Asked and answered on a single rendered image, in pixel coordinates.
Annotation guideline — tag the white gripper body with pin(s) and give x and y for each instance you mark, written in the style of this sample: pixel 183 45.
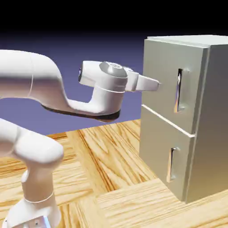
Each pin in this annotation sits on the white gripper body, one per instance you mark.
pixel 147 84

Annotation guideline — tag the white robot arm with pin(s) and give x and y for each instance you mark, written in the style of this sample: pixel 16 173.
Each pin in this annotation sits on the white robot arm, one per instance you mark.
pixel 44 74

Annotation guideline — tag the large grey cabinet door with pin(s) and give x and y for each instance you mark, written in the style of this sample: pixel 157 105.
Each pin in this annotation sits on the large grey cabinet door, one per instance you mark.
pixel 160 80

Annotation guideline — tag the small grey cabinet door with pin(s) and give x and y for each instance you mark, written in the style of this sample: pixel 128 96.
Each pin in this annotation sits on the small grey cabinet door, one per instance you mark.
pixel 155 151

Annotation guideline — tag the grey painted cabinet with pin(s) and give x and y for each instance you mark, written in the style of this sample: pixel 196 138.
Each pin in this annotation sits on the grey painted cabinet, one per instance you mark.
pixel 210 124

